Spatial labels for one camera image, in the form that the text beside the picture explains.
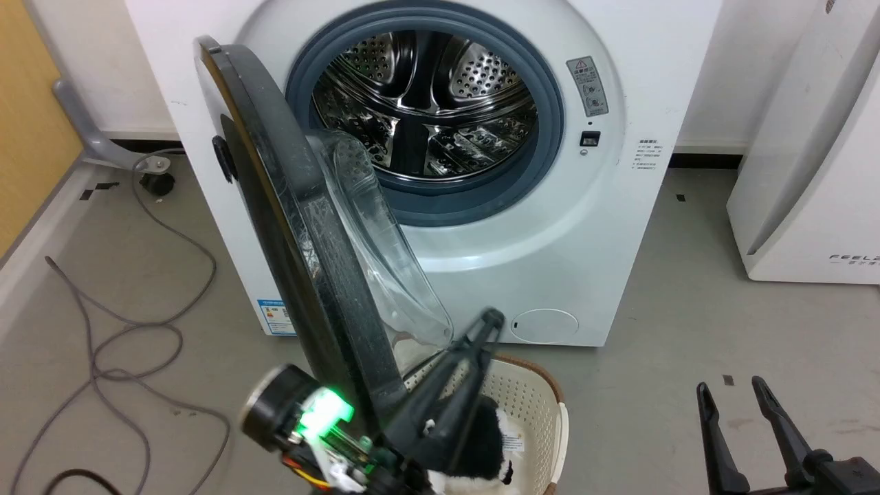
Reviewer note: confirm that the cream plastic laundry basket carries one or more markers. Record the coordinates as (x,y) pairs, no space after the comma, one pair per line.
(529,405)

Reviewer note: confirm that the white front-load washing machine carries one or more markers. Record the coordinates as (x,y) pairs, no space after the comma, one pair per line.
(591,227)

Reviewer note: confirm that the blue energy label sticker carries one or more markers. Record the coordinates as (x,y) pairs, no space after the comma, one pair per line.
(276,316)

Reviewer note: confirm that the black round washer door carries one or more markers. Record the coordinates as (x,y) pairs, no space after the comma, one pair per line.
(289,206)

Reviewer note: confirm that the small printed text label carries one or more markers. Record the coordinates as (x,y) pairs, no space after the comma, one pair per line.
(649,158)

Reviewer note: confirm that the black and white plush toy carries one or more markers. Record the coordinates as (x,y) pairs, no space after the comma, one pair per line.
(488,447)

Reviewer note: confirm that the white standing appliance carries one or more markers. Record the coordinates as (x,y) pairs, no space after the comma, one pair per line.
(811,172)

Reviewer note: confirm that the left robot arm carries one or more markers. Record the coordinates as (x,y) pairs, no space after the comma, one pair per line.
(271,405)

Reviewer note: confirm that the grey rubber door gasket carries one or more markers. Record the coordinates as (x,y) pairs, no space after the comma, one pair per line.
(543,158)

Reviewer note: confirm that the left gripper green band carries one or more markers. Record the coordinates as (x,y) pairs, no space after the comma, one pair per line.
(330,426)

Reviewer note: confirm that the round white filter cover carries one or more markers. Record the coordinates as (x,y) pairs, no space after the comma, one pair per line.
(544,326)

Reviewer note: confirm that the stainless steel washer drum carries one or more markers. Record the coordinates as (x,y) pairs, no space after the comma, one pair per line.
(440,103)

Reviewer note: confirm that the yellow wooden panel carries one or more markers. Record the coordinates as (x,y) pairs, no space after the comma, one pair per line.
(27,110)

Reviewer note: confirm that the grey chair leg with caster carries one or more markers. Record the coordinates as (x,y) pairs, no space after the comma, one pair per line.
(89,130)

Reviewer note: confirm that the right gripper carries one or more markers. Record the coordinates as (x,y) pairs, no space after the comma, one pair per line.
(839,478)

